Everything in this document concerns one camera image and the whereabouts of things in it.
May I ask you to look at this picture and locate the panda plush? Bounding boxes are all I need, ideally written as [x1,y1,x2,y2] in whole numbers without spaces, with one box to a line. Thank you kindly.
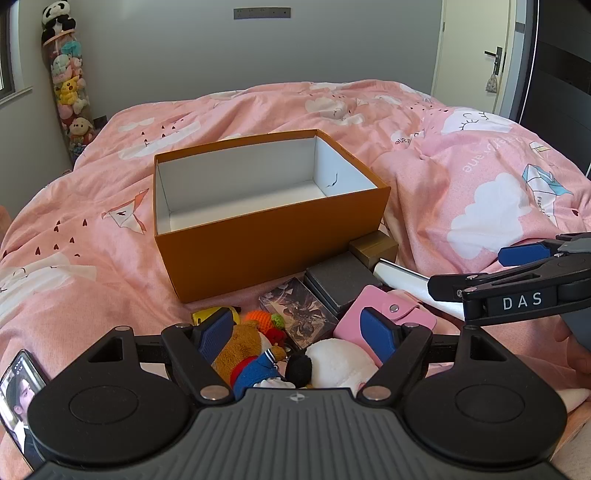
[41,1,77,42]

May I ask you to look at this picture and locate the white door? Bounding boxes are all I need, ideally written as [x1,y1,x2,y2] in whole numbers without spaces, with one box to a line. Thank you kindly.
[434,0,518,121]

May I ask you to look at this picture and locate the orange crochet toy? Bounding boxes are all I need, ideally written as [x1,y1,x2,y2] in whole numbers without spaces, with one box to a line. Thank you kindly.
[242,310,289,347]

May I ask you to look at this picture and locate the orange cardboard box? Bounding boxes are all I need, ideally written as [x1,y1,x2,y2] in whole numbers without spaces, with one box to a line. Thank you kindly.
[153,129,391,304]

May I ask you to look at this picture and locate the pink snap wallet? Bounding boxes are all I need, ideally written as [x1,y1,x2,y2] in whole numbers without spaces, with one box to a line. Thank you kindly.
[332,285,437,358]

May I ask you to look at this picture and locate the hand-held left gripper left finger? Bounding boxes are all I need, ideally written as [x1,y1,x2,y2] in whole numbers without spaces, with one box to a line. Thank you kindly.
[85,308,237,406]

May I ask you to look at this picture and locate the smartphone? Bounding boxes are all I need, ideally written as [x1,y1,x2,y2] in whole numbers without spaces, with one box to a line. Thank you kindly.
[0,349,51,469]

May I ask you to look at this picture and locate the printed card box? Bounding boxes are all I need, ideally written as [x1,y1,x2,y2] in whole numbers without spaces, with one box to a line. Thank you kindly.
[259,277,340,349]

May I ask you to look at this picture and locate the window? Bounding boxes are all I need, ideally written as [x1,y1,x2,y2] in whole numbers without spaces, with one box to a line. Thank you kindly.
[0,0,19,100]

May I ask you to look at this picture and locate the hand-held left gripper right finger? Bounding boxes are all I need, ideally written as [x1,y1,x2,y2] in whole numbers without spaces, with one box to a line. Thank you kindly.
[358,307,513,402]

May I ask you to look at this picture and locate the grey wall socket strip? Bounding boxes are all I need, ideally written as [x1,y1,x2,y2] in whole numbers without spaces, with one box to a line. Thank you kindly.
[233,7,293,20]

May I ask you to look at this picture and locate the clear tube of plush toys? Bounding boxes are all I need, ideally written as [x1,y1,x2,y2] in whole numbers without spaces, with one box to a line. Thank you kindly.
[41,34,98,155]

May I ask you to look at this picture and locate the yellow tape roll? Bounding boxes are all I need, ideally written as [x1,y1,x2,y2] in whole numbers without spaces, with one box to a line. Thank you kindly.
[191,305,242,326]

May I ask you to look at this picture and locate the dark wardrobe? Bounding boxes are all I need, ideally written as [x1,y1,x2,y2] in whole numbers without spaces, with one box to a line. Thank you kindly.
[522,0,591,181]

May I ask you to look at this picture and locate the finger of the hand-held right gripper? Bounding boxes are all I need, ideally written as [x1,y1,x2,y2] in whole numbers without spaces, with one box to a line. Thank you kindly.
[498,233,591,268]
[427,251,591,303]

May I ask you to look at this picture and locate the black door handle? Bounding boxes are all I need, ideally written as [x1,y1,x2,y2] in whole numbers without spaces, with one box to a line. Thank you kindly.
[484,46,505,75]

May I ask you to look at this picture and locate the person's right hand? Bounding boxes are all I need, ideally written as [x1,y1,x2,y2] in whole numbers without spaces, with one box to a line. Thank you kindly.
[555,318,591,386]

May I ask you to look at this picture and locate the white plush toy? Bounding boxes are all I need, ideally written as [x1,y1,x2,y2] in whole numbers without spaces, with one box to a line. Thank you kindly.
[279,338,377,391]

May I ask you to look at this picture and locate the pink printed blanket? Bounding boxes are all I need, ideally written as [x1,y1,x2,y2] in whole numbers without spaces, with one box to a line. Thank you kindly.
[0,79,591,462]

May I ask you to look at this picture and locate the dark grey box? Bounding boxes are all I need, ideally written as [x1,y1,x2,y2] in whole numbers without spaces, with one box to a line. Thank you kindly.
[303,253,386,319]

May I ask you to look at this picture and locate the small gold box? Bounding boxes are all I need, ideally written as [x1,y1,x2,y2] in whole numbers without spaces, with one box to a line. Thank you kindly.
[348,230,399,271]

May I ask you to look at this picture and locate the brown plush bear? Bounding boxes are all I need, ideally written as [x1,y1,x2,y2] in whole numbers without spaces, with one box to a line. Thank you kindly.
[211,320,289,400]

